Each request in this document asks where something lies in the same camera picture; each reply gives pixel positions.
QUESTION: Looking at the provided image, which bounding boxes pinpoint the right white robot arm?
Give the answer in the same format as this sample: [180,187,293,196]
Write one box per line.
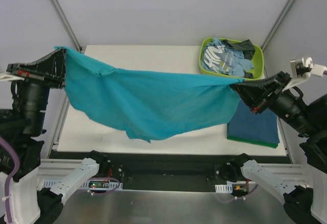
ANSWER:
[222,72,326,223]

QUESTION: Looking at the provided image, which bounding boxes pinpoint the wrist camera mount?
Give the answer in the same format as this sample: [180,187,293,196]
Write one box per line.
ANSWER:
[283,56,326,91]
[0,71,25,82]

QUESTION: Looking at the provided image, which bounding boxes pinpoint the light blue printed t-shirt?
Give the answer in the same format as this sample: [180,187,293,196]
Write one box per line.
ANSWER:
[200,37,254,79]

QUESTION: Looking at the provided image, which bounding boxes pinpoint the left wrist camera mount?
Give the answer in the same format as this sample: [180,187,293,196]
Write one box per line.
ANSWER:
[0,71,25,82]

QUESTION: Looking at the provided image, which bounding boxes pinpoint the folded dark blue t-shirt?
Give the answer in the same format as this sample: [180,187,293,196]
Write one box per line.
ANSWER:
[227,101,279,144]

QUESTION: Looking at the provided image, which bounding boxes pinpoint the left aluminium frame post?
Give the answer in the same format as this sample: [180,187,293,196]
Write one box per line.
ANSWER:
[49,0,85,53]

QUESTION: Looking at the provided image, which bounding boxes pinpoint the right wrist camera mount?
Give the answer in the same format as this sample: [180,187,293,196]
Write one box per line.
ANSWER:
[283,56,326,91]

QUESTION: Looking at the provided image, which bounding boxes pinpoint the dark grey garment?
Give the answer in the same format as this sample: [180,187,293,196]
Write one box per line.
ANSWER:
[222,39,255,60]

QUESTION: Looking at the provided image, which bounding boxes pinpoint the teal t-shirt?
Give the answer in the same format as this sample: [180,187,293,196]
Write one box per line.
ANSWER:
[64,47,240,142]

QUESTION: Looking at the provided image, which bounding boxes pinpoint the aluminium frame post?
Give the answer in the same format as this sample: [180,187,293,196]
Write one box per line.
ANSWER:
[261,0,297,51]
[49,0,85,53]

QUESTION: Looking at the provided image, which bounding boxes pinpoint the right white cable duct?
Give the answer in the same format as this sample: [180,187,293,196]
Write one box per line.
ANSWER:
[215,184,233,194]

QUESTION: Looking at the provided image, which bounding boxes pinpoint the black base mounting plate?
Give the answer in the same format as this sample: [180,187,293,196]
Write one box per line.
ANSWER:
[48,150,259,191]

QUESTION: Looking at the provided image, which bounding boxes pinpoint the left white cable duct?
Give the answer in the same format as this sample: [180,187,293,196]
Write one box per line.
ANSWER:
[43,179,123,191]

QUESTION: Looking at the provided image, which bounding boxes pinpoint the white cable duct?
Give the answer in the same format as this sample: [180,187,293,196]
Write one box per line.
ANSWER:
[43,179,123,191]
[215,184,233,194]

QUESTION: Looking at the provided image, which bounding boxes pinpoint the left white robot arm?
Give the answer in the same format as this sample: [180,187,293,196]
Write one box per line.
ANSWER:
[1,47,108,223]

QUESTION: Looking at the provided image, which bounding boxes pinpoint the right aluminium frame post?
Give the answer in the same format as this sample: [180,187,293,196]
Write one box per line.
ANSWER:
[261,0,297,51]

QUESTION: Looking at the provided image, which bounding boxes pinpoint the lime green plastic basket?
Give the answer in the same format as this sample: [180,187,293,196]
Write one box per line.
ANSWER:
[198,37,265,81]

